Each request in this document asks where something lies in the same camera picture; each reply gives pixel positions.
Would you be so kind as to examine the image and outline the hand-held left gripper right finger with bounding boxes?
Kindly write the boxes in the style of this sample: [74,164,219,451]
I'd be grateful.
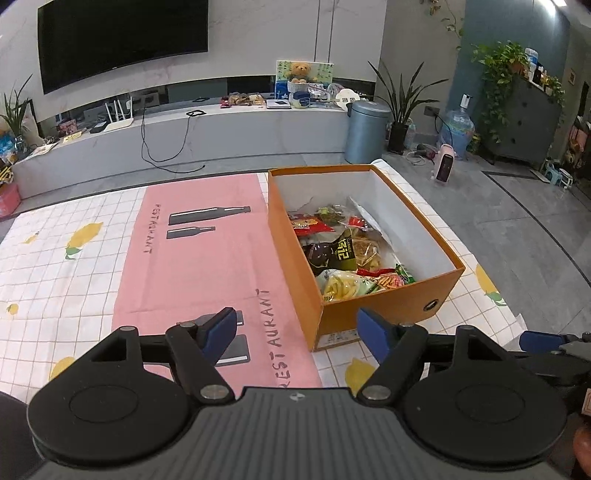
[357,308,509,402]

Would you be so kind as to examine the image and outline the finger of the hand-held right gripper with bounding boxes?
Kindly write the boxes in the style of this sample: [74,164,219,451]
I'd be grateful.
[510,330,591,386]

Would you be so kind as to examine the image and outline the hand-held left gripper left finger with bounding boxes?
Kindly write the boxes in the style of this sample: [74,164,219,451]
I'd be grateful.
[85,307,236,402]

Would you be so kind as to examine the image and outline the orange cardboard box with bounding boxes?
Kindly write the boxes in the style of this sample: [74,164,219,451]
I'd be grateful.
[267,164,466,352]

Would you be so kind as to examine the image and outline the pile of snack packets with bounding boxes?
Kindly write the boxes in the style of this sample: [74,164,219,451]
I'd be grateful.
[287,196,417,303]

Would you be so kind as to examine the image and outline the pink placemat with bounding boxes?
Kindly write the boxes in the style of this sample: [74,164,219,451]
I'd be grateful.
[111,173,324,391]

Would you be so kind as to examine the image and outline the checked tablecloth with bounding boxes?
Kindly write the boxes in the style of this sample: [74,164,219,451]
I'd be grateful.
[0,159,529,416]

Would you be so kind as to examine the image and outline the small plastic stool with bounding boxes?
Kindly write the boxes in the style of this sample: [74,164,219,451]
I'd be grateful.
[542,157,575,186]

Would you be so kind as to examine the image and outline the pink space heater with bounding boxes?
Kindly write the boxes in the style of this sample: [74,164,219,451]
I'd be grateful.
[430,144,455,183]

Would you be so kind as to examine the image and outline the grey television console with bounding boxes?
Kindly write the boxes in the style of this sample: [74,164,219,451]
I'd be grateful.
[11,76,384,199]

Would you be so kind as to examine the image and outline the tall-leaved potted plant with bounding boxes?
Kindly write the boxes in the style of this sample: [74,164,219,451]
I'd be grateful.
[367,60,451,155]

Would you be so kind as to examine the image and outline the blue-grey trash can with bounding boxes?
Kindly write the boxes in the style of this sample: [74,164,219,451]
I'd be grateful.
[345,100,391,164]

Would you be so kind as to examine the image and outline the blue water jug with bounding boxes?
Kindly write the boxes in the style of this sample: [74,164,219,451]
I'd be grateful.
[436,93,476,160]

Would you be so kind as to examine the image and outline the grey cabinet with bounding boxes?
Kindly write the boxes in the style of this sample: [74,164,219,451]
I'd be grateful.
[482,74,564,169]

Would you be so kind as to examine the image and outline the white router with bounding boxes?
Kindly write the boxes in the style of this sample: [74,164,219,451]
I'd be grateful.
[105,92,134,134]

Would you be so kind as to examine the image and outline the brown pastry packets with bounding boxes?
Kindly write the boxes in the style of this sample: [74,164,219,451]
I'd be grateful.
[221,92,266,108]

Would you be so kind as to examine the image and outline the pink box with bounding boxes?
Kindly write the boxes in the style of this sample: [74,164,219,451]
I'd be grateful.
[0,182,21,217]

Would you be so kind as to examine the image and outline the teddy bear picture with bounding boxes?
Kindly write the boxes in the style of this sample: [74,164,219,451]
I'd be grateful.
[276,60,335,99]

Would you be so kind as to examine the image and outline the small potted plant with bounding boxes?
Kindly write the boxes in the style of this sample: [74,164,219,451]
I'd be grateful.
[0,74,35,153]

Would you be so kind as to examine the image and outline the black television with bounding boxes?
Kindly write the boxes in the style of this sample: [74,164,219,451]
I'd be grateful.
[37,0,209,95]

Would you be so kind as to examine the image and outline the hanging vine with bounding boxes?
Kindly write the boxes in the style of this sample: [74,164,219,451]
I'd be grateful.
[420,0,465,49]

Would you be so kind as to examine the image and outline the black cable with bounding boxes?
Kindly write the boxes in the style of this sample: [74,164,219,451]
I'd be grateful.
[141,95,206,172]

